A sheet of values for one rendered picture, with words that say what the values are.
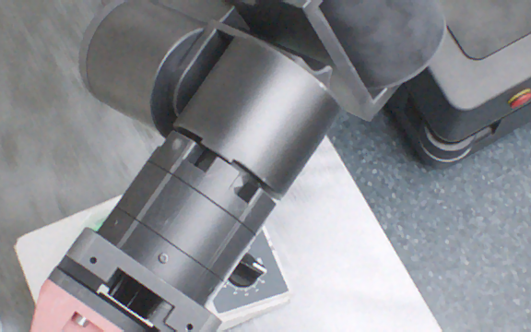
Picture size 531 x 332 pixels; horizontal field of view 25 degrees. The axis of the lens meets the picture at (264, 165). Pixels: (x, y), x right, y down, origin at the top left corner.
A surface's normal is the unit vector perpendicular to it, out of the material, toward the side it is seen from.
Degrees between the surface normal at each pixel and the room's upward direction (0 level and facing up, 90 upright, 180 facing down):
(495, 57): 0
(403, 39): 59
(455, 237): 0
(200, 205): 16
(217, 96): 29
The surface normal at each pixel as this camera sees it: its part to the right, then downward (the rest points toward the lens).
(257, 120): 0.14, -0.04
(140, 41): -0.49, -0.46
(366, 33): 0.08, 0.76
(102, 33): -0.60, -0.28
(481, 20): -0.03, -0.25
